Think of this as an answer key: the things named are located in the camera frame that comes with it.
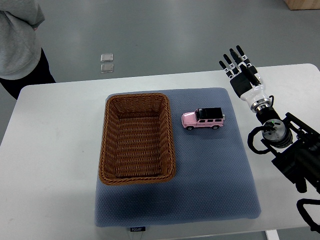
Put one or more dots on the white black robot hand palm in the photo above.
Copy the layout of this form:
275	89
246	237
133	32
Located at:
253	95

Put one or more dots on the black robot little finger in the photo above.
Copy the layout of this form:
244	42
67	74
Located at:
227	71

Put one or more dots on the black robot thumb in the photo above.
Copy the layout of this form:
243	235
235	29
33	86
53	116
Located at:
251	77

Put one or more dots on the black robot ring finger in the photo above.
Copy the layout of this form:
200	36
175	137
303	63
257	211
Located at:
230	63

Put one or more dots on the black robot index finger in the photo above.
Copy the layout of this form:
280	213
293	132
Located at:
243	56

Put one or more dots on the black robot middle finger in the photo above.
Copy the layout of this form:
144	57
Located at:
238	67

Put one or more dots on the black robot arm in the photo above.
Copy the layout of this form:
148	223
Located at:
295	145

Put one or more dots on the pink toy car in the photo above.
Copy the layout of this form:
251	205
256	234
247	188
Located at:
212	118

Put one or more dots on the brown wicker basket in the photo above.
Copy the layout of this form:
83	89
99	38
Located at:
137	145

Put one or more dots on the wooden box corner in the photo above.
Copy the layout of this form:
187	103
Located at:
303	4

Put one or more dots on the blue grey cushion mat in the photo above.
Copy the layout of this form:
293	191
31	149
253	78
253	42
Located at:
213	179

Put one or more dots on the lower metal floor plate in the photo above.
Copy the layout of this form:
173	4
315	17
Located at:
107	68

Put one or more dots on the metal floor plate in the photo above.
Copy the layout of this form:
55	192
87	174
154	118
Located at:
107	68
107	57

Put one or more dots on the upper metal floor plate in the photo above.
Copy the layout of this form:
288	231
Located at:
107	57

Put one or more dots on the white table leg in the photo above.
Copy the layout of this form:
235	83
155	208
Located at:
272	234

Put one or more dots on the person in grey hoodie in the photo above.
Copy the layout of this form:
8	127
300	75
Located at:
22	59

